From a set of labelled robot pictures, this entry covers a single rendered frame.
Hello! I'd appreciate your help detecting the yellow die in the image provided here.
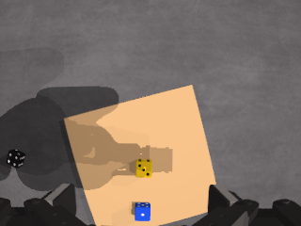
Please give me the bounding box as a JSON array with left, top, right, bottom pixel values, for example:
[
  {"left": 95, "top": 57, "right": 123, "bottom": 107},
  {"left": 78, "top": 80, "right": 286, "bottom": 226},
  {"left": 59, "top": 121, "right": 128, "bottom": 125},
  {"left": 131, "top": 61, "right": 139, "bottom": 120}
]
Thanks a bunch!
[{"left": 135, "top": 159, "right": 152, "bottom": 178}]

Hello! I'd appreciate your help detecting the black die with white pips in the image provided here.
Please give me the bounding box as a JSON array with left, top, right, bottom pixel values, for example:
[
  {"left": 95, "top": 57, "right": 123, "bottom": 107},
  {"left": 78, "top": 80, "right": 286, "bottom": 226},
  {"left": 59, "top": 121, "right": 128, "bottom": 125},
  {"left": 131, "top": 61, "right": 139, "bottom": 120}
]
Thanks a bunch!
[{"left": 7, "top": 149, "right": 25, "bottom": 169}]

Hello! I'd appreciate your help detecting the blue die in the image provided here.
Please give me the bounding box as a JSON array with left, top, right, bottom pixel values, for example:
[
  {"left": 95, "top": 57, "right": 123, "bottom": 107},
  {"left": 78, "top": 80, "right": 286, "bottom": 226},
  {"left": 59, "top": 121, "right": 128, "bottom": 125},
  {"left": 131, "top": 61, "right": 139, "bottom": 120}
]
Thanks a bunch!
[{"left": 135, "top": 202, "right": 151, "bottom": 221}]

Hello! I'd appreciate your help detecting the peach flat mat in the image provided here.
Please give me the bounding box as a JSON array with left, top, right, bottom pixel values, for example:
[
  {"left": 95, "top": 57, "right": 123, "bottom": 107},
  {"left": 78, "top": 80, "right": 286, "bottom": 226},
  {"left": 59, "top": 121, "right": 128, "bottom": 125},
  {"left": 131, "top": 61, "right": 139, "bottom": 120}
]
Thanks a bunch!
[{"left": 64, "top": 85, "right": 216, "bottom": 226}]

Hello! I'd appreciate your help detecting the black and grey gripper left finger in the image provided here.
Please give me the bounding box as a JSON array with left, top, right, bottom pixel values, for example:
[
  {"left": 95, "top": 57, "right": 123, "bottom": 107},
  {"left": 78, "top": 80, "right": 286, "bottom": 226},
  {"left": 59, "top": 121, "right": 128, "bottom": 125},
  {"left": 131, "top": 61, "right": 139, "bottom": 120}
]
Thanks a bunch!
[{"left": 0, "top": 184, "right": 96, "bottom": 226}]

